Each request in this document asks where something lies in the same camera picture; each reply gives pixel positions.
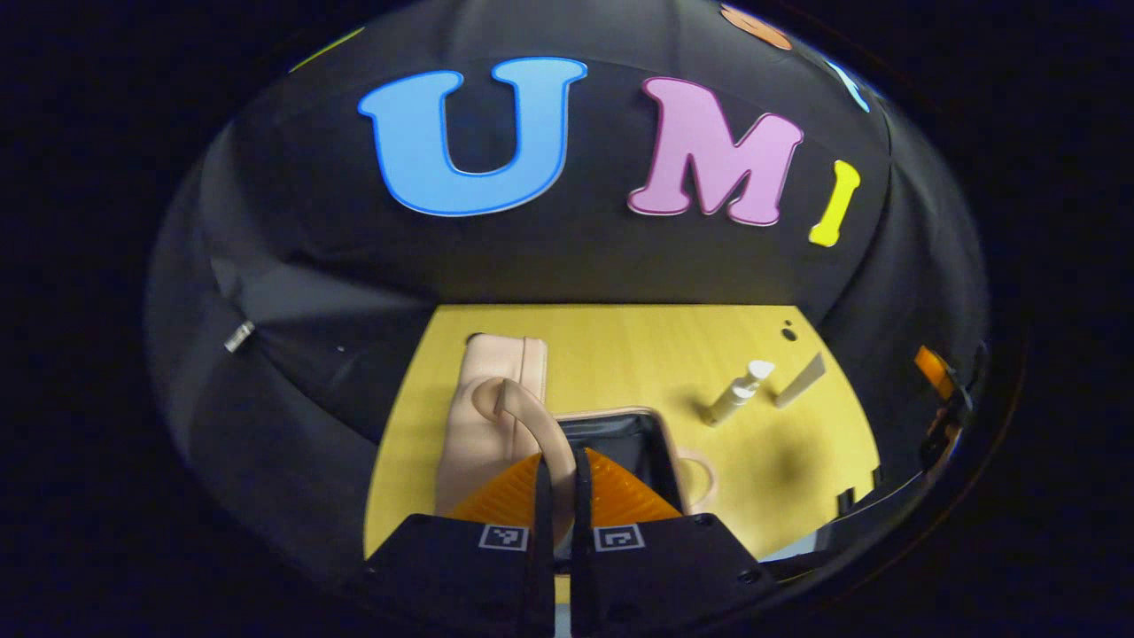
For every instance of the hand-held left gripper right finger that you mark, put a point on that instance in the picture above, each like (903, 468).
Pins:
(582, 567)

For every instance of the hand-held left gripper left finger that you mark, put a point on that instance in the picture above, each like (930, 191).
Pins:
(543, 567)

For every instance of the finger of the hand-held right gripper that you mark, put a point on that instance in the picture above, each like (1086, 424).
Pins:
(935, 370)

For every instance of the white skin care tube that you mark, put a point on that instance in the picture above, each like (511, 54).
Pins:
(800, 383)

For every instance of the white pump bottle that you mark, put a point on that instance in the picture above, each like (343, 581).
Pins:
(731, 403)

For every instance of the black backdrop cloth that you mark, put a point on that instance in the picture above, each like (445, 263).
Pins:
(576, 257)

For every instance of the metal cloth clip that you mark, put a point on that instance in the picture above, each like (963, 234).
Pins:
(239, 337)

